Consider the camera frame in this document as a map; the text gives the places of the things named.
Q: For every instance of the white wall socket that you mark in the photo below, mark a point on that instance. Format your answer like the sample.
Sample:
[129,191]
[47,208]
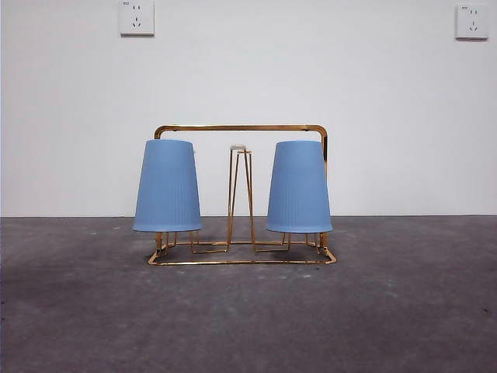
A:
[471,23]
[136,19]

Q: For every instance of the blue ribbed cup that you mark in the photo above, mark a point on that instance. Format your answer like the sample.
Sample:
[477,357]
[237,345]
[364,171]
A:
[299,186]
[167,186]

